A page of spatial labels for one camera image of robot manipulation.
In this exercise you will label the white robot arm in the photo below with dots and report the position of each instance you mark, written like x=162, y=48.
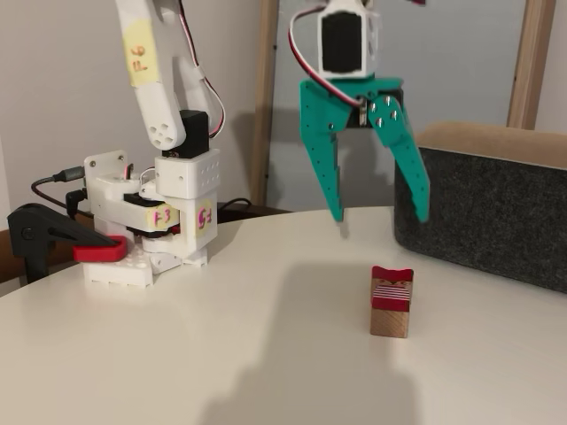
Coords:
x=150, y=88

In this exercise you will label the teal gripper black servo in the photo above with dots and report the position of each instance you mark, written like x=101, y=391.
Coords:
x=330, y=99

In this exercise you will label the wooden block with red cat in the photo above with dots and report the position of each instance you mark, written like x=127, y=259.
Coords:
x=390, y=319

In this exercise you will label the wooden frame with grey panel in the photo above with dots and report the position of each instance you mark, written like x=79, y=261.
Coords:
x=266, y=88

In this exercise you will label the black clamp with red pads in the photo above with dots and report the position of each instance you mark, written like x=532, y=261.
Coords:
x=40, y=226

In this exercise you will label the dark grey felt basket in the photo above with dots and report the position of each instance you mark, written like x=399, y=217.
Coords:
x=487, y=208

